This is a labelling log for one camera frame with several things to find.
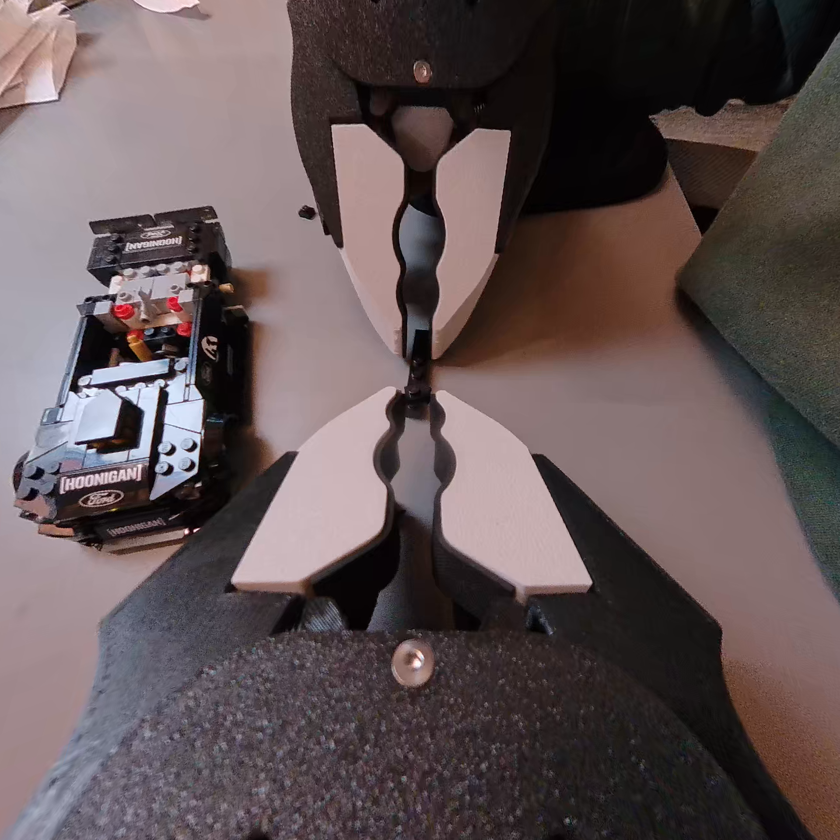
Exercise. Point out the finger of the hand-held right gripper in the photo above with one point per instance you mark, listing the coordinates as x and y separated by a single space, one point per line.
475 210
368 210

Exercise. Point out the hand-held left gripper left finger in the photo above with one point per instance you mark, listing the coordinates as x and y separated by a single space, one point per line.
315 519

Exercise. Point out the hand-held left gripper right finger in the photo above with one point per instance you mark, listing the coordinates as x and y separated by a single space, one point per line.
512 519

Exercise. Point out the black long lego plate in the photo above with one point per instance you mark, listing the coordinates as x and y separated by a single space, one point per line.
418 361

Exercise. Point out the black lego car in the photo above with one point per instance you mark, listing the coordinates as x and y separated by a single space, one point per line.
131 420

